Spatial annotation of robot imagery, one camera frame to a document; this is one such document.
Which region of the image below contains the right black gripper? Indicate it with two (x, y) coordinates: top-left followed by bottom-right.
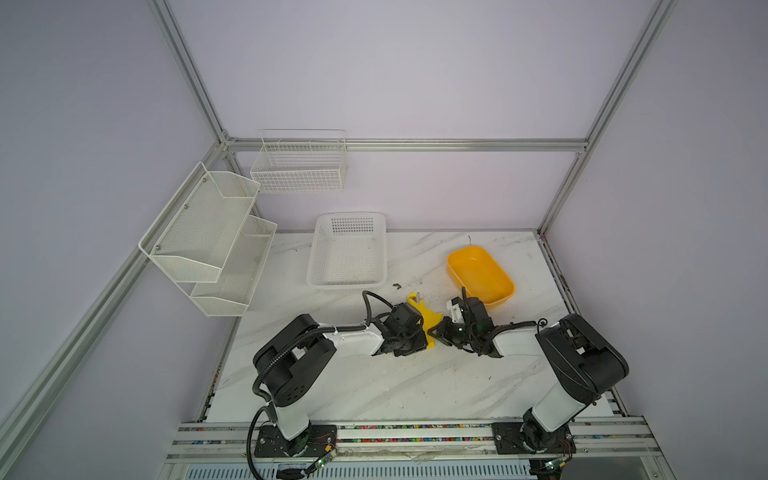
(426, 317), (477, 348)

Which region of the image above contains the aluminium front rail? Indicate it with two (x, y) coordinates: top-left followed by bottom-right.
(165, 416), (662, 463)

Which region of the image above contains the white wire wall basket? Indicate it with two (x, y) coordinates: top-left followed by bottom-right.
(250, 129), (348, 194)

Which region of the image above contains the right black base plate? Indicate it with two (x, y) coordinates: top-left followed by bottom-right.
(491, 422), (576, 455)

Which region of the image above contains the white plastic perforated basket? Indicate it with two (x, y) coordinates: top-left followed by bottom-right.
(306, 212), (388, 290)

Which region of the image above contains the left black corrugated cable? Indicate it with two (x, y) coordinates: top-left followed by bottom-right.
(245, 289), (397, 480)

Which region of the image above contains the lower white mesh shelf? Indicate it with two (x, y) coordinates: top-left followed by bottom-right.
(191, 215), (277, 317)

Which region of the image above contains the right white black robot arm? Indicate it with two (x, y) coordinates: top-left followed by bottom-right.
(427, 297), (629, 453)

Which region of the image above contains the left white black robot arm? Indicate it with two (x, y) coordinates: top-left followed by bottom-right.
(252, 303), (428, 441)

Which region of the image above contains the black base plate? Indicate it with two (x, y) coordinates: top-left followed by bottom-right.
(253, 424), (338, 458)
(491, 422), (576, 455)

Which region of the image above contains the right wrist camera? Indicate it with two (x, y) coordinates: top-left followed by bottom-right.
(446, 297), (465, 324)

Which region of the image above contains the yellow plastic tub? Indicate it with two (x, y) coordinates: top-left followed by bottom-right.
(446, 245), (516, 309)

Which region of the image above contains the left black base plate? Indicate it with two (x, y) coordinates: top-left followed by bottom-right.
(253, 424), (338, 458)

